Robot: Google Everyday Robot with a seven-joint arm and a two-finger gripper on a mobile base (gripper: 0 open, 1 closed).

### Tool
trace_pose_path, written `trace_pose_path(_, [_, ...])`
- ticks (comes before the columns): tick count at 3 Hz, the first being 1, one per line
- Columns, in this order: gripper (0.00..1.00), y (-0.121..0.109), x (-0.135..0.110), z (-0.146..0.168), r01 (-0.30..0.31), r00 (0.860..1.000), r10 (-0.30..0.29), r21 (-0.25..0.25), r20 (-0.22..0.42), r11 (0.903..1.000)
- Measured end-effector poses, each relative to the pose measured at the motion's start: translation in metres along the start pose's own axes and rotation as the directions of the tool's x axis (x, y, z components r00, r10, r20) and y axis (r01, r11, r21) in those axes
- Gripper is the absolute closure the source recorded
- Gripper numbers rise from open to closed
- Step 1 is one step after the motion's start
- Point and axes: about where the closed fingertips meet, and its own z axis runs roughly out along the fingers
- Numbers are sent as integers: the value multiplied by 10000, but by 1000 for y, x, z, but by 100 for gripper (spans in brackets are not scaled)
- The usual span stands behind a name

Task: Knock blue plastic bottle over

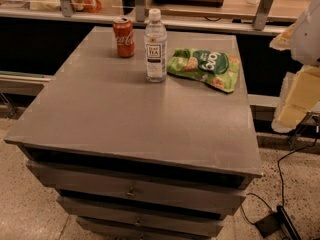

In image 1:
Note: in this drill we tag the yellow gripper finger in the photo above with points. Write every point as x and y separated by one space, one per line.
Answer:
283 40
299 94

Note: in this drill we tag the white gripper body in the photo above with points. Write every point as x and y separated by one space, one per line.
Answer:
308 37

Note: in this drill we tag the red coca-cola can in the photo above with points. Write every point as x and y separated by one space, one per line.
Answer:
124 35

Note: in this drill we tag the green snack chip bag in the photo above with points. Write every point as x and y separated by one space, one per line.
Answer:
217 69

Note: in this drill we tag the metal drawer knob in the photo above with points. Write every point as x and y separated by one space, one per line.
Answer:
130 193

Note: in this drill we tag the grey drawer cabinet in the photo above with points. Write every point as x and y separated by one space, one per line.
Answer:
99 127

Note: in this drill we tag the black floor power adapter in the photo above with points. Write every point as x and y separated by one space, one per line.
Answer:
276 221

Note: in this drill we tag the clear plastic tea bottle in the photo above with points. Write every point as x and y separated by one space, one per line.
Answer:
155 41

